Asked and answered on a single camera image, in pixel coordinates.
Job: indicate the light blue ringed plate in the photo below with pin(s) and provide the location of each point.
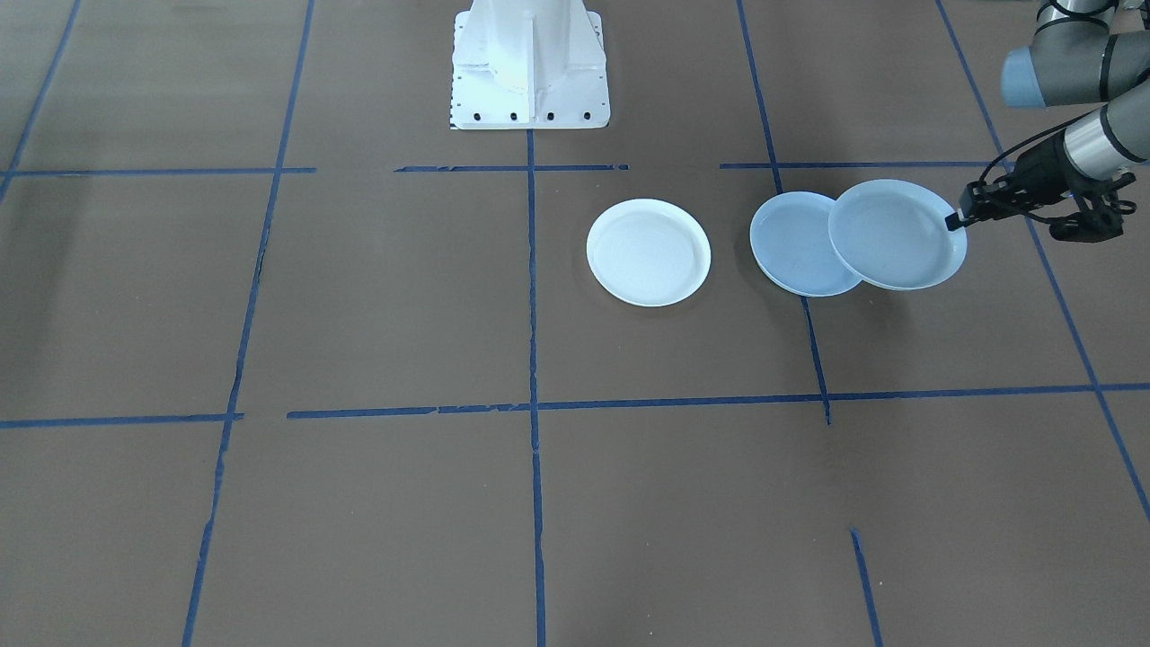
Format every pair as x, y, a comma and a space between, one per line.
897, 235

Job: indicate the white plate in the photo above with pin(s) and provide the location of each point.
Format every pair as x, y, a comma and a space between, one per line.
648, 253

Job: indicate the plain light blue plate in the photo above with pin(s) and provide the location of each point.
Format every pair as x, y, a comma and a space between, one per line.
791, 247

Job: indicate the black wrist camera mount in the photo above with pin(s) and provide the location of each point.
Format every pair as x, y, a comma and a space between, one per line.
1092, 225

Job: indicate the white post with base plate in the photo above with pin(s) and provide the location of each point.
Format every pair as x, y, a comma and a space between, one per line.
530, 63

